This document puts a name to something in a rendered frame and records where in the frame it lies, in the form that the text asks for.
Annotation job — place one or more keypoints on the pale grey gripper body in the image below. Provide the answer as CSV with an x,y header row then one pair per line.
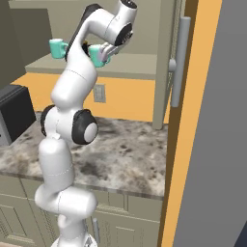
x,y
107,50

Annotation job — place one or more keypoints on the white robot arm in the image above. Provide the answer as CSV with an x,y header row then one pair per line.
x,y
64,106

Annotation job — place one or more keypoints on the teal mug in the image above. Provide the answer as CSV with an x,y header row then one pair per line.
x,y
57,48
95,58

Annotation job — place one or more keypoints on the beige base cabinet door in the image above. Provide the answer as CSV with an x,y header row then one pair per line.
x,y
128,233
19,225

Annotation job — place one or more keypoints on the black microwave oven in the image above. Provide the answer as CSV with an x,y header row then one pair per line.
x,y
16,112

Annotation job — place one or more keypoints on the grey tall fridge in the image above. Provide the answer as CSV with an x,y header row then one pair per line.
x,y
215,128

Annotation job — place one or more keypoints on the beige drawer front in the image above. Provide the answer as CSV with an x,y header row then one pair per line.
x,y
138,205

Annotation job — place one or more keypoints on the beige open wall cabinet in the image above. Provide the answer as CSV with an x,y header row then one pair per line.
x,y
135,66

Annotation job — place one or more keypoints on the grey wall outlet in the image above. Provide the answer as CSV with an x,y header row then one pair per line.
x,y
99,94

